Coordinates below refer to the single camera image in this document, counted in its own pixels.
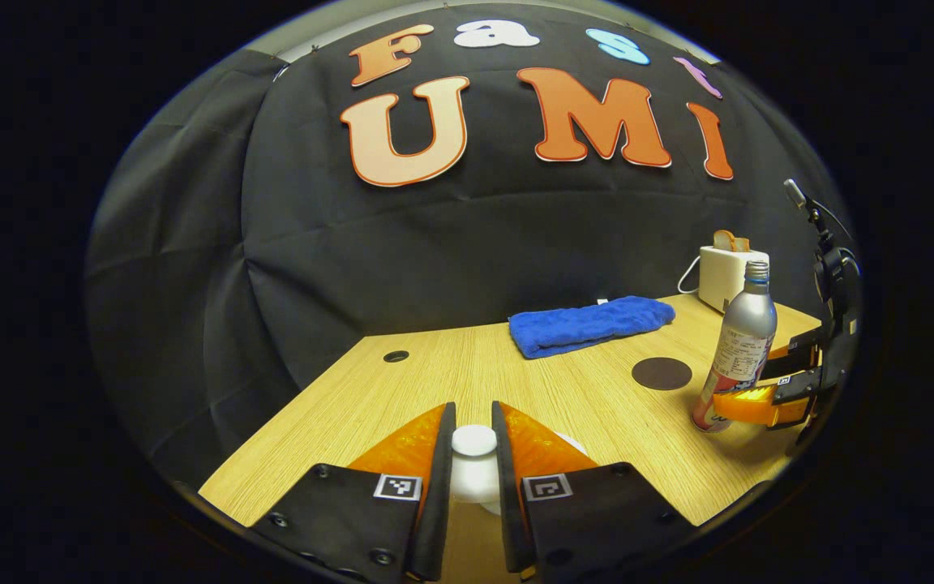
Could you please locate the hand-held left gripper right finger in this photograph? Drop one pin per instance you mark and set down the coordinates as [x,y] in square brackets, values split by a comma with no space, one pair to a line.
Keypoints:
[507,519]

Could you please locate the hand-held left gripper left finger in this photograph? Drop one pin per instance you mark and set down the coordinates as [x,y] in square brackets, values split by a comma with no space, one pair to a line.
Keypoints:
[434,519]

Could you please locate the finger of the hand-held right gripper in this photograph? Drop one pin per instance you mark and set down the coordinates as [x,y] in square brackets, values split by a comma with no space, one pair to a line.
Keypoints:
[795,357]
[759,405]

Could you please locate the silver water bottle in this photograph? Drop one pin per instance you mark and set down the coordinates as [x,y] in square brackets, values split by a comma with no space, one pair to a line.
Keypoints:
[747,341]

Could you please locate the white teacup lid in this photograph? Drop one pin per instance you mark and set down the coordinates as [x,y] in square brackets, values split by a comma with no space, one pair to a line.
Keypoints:
[474,442]

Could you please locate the dark round coaster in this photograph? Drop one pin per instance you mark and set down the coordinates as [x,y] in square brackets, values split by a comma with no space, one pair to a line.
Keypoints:
[661,374]

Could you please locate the white toaster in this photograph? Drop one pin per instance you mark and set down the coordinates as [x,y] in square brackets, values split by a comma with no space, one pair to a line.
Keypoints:
[718,280]

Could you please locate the toasted bread slice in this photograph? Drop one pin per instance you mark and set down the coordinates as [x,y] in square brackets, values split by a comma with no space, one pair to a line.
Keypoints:
[742,244]
[723,241]

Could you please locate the blue towel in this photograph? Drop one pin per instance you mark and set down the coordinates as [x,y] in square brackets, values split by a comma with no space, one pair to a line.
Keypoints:
[589,324]

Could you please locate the black backdrop cloth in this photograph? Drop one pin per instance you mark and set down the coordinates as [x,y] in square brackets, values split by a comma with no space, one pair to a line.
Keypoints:
[353,259]

